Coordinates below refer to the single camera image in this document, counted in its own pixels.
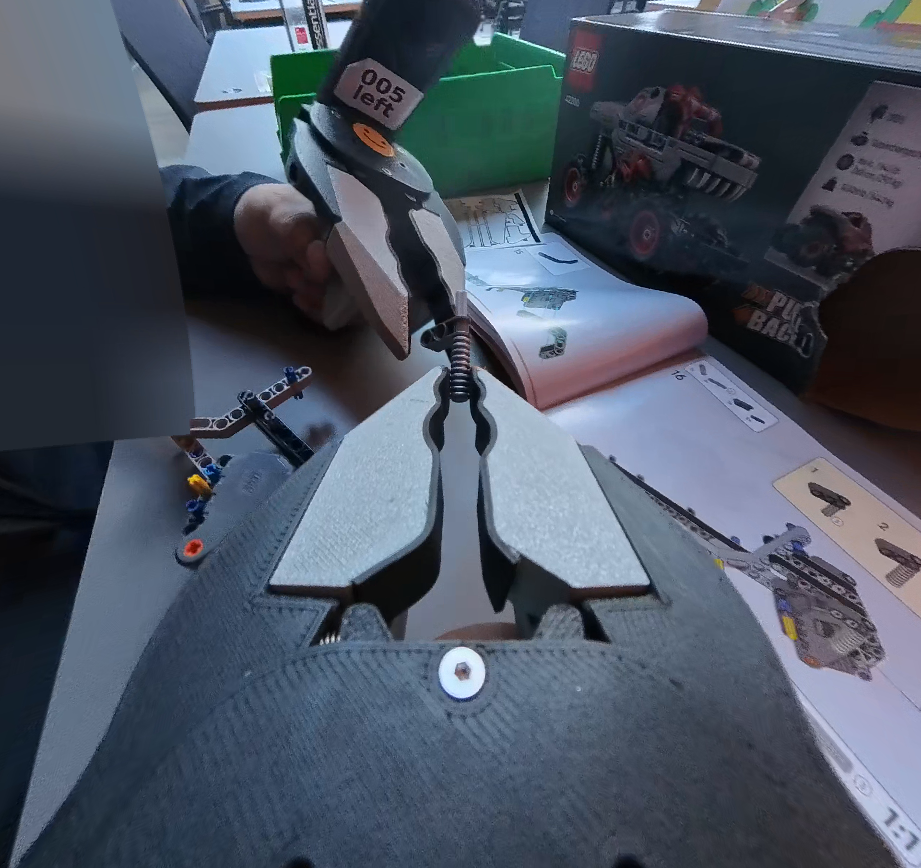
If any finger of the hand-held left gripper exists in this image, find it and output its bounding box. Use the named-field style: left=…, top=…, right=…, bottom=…
left=326, top=161, right=436, bottom=361
left=410, top=204, right=467, bottom=322

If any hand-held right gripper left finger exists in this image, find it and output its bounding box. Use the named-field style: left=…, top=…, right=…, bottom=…
left=268, top=366, right=446, bottom=620

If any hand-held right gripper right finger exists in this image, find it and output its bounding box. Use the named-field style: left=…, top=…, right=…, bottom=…
left=468, top=368, right=652, bottom=613

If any lego spring shock absorber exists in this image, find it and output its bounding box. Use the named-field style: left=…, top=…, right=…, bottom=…
left=446, top=291, right=477, bottom=407

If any person's left forearm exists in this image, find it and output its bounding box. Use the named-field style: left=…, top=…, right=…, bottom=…
left=160, top=165, right=285, bottom=300

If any grey lego motor assembly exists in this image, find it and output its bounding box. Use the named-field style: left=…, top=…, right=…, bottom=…
left=173, top=366, right=339, bottom=564

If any lego instruction booklet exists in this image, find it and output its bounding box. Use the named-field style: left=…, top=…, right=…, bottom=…
left=460, top=231, right=921, bottom=868

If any lego box with red truck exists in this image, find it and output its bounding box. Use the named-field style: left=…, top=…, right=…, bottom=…
left=543, top=10, right=921, bottom=431

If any person's left hand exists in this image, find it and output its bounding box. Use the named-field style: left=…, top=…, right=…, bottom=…
left=234, top=180, right=348, bottom=325

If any printed line-drawing paper sheet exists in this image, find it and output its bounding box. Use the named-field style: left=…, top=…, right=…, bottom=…
left=445, top=191, right=545, bottom=251

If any clear water bottle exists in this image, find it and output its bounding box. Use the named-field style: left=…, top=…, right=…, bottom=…
left=272, top=0, right=332, bottom=54

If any green plastic storage bin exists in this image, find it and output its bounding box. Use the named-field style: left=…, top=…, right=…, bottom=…
left=271, top=33, right=567, bottom=200

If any person's dark clothed body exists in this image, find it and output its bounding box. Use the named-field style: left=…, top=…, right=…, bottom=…
left=0, top=447, right=112, bottom=868

